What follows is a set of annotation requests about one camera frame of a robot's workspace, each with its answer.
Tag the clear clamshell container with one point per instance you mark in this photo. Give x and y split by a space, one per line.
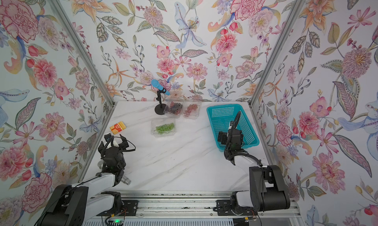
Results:
159 122
193 117
166 109

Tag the clear clamshell container front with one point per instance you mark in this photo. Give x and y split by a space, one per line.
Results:
166 109

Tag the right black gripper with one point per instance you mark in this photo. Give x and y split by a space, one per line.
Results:
225 135

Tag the grey metal cylinder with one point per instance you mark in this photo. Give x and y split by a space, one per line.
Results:
124 179

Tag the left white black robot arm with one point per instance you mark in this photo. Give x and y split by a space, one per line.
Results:
73 205

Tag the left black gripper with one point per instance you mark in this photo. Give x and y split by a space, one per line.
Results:
124 142

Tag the green grape bunch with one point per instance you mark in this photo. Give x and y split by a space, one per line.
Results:
165 129

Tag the orange yellow snack packet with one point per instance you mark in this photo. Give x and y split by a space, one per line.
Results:
118 127

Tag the blue microphone on black stand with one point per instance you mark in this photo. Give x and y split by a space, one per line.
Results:
159 109

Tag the aluminium rail base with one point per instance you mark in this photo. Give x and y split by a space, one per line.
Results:
142 208

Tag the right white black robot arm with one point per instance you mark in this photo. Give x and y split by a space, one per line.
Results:
267 190

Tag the teal plastic mesh basket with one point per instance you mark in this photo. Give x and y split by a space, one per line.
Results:
220 117

